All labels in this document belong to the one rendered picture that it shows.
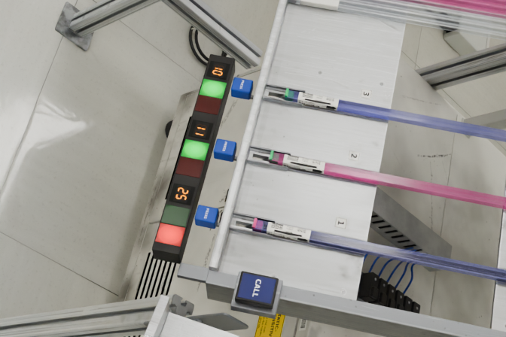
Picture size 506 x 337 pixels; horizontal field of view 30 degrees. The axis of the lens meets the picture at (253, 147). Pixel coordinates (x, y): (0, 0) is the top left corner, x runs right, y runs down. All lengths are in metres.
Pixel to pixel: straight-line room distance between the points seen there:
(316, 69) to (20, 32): 0.82
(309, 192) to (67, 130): 0.85
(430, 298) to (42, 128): 0.87
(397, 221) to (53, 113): 0.78
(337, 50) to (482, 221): 0.72
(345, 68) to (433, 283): 0.58
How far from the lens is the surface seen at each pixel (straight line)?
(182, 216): 1.34
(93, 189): 2.09
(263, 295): 1.23
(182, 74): 2.34
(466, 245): 2.00
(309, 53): 1.47
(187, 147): 1.39
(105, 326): 1.45
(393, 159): 1.83
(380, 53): 1.48
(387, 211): 1.71
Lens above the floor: 1.65
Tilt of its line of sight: 42 degrees down
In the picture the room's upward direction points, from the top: 75 degrees clockwise
